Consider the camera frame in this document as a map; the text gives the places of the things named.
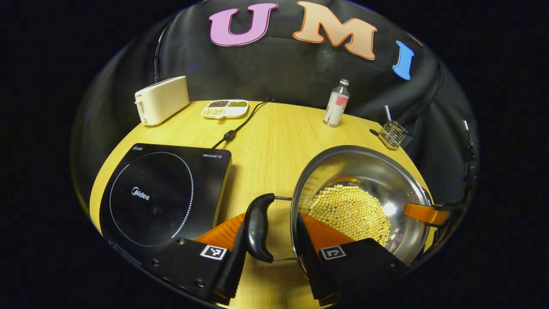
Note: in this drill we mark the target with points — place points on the white divided dish with beans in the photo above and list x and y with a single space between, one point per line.
225 109

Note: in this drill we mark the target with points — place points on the striped straw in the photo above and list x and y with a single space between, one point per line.
387 113

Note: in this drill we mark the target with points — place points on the black induction cooktop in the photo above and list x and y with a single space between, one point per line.
154 197

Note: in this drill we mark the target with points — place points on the clear bottle with pink label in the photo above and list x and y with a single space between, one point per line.
335 105

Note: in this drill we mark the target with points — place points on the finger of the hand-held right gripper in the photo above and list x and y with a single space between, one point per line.
422 213

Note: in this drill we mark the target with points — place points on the white toaster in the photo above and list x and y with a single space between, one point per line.
163 101

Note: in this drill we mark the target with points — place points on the pile of yellow soybeans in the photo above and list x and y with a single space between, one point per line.
349 212

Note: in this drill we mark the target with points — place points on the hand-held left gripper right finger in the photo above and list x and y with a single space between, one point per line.
311 262

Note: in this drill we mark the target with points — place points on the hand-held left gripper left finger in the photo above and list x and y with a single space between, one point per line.
233 266

